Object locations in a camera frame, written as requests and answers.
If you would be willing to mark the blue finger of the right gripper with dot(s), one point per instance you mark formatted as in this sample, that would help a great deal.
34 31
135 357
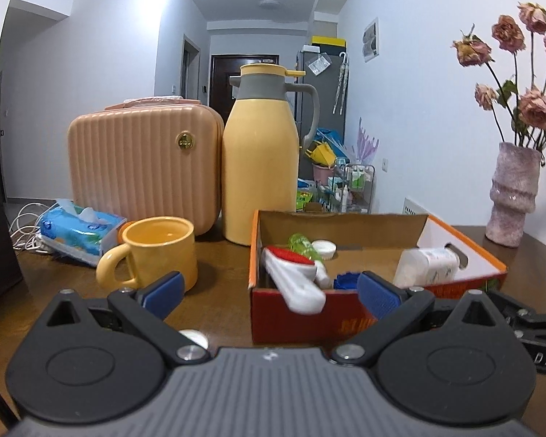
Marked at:
518 315

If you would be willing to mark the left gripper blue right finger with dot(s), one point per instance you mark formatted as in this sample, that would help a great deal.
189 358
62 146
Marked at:
387 302

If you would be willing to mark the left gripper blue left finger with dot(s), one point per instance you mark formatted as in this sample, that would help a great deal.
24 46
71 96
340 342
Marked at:
159 299

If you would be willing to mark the blue round lid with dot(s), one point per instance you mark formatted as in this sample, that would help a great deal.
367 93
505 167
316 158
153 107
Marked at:
346 281

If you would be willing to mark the white plastic jar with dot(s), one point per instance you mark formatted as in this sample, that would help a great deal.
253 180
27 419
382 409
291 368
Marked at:
426 267

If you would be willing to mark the red white lint brush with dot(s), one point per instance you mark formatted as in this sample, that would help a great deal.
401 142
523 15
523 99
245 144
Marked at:
297 278

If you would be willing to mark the white ribbed bottle cap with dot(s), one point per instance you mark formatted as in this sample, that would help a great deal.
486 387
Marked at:
325 249

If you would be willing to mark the yellow mug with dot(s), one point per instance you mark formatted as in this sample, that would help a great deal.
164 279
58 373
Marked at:
151 248

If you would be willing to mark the orange fruit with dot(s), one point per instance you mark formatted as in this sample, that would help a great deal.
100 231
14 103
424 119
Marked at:
121 230

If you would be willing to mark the blue tissue pack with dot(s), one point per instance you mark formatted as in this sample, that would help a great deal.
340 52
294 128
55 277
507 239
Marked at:
80 233

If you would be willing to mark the pink ceramic vase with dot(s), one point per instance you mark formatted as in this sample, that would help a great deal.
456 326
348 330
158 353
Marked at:
514 187

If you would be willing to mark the pink ribbed suitcase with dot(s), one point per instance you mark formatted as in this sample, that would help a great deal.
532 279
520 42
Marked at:
149 157

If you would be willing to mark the yellow watering can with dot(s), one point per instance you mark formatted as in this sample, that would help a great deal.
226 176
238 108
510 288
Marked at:
321 154

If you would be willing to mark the dried pink roses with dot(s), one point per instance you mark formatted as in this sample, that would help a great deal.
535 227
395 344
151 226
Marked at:
516 102

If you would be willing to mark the yellow thermos jug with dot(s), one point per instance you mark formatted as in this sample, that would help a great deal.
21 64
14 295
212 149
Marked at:
261 147

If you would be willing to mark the yellow box on fridge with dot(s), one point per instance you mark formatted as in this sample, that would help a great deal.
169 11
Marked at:
328 41

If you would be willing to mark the wire trolley with bottles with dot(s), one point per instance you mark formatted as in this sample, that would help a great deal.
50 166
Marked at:
348 189

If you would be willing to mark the wall picture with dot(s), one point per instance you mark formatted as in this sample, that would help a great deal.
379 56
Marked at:
371 41

